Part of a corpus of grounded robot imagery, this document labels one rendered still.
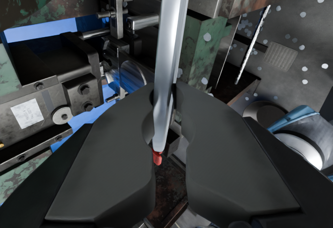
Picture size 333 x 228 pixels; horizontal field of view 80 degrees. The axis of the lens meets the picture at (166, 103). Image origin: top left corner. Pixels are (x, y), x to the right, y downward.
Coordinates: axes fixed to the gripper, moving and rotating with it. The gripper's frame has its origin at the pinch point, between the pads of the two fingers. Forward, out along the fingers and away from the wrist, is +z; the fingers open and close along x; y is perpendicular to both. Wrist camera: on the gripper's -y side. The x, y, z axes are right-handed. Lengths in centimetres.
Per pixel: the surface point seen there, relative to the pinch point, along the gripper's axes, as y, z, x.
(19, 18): -2.7, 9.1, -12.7
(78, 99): 21.3, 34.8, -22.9
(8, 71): 8.3, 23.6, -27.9
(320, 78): 39, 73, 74
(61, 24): 25, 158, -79
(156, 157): 55, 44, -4
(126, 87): 26, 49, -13
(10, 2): -4.0, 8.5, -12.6
